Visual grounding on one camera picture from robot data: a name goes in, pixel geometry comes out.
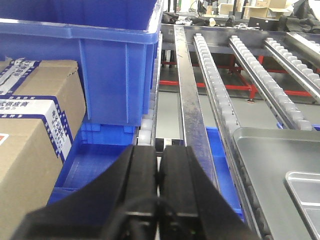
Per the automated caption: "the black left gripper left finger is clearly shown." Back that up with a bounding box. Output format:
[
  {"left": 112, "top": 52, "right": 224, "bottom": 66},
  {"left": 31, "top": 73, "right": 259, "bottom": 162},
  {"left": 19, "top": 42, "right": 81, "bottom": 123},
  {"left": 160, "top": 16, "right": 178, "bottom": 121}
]
[{"left": 12, "top": 145, "right": 157, "bottom": 240}]

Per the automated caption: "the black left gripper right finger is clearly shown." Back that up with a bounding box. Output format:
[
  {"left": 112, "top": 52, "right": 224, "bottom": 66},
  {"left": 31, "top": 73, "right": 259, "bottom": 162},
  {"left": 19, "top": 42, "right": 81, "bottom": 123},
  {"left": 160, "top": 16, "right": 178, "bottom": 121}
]
[{"left": 159, "top": 145, "right": 259, "bottom": 240}]

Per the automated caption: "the small silver ribbed tray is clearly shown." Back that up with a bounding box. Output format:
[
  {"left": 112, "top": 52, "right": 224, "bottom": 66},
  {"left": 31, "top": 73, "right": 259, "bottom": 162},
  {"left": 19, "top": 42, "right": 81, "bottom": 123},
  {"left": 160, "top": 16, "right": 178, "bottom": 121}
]
[{"left": 285, "top": 171, "right": 320, "bottom": 240}]

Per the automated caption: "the large grey metal tray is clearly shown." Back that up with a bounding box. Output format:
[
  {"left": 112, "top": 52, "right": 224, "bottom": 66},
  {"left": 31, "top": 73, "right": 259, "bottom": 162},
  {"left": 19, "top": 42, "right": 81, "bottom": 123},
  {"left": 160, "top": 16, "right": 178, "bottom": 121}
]
[{"left": 233, "top": 127, "right": 320, "bottom": 240}]

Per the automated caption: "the cardboard box with blue tape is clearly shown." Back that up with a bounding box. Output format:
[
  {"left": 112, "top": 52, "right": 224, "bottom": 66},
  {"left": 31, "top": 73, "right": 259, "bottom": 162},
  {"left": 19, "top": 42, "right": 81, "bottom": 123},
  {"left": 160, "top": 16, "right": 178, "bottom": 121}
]
[{"left": 0, "top": 96, "right": 73, "bottom": 240}]

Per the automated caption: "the rear cardboard box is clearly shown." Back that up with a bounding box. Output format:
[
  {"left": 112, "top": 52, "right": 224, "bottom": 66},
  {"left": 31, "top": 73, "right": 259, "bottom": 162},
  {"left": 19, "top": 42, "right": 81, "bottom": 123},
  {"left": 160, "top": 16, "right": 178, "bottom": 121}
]
[{"left": 14, "top": 60, "right": 86, "bottom": 136}]

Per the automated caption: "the blue bin lower shelf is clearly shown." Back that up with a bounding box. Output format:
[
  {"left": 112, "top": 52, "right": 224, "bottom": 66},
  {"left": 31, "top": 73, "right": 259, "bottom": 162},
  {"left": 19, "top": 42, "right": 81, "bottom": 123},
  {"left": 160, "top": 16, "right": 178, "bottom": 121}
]
[{"left": 47, "top": 121, "right": 137, "bottom": 205}]

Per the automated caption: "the white roller track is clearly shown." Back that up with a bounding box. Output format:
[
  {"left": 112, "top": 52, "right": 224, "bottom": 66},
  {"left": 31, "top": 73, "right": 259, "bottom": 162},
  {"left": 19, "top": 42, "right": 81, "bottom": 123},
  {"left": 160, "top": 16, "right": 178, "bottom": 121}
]
[
  {"left": 229, "top": 35, "right": 314, "bottom": 131},
  {"left": 264, "top": 37, "right": 320, "bottom": 103},
  {"left": 192, "top": 34, "right": 241, "bottom": 133}
]

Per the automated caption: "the white roller track middle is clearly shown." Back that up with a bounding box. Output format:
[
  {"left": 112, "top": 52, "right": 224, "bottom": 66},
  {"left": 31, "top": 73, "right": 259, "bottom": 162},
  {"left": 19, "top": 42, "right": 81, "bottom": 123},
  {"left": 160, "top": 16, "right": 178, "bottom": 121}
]
[{"left": 229, "top": 35, "right": 314, "bottom": 131}]

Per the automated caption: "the large blue plastic bin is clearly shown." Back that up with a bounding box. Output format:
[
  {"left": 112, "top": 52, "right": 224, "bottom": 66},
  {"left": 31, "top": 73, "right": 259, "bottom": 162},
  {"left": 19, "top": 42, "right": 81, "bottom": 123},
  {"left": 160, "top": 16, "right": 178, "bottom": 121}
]
[{"left": 0, "top": 0, "right": 163, "bottom": 127}]

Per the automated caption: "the white roller track right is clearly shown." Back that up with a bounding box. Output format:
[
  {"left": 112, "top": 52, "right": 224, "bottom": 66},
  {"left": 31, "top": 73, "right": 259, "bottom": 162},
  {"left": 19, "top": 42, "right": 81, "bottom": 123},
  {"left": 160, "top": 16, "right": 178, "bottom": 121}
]
[{"left": 264, "top": 37, "right": 320, "bottom": 103}]

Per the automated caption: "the steel divider rail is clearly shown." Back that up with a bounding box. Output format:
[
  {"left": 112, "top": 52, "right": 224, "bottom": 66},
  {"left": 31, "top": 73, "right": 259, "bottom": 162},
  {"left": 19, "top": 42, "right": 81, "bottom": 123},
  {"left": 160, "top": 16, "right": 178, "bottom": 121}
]
[{"left": 174, "top": 25, "right": 220, "bottom": 190}]

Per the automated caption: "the red metal frame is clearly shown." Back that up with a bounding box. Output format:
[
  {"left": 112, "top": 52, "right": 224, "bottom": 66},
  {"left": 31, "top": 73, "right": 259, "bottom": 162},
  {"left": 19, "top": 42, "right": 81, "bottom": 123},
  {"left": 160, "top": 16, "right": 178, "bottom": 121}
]
[{"left": 160, "top": 51, "right": 312, "bottom": 102}]

